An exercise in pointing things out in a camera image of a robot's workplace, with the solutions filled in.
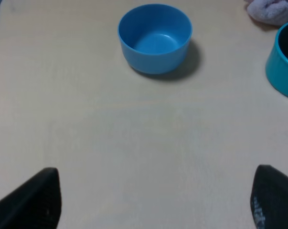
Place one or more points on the pink rolled towel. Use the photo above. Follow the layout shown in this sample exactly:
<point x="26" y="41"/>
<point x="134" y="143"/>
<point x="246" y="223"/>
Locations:
<point x="272" y="12"/>

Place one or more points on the teal saucepan with handle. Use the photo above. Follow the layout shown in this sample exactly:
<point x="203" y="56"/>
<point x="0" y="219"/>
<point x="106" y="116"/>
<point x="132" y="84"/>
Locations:
<point x="277" y="62"/>

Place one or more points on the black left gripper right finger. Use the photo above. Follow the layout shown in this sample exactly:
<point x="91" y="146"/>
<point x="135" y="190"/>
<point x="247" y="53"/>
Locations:
<point x="269" y="198"/>

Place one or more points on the blue plastic bowl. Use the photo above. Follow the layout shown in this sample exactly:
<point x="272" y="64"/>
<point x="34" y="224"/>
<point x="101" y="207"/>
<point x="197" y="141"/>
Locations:
<point x="154" y="38"/>

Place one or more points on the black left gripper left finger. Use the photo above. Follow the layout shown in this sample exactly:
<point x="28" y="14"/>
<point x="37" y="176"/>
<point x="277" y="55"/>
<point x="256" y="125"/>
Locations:
<point x="36" y="204"/>

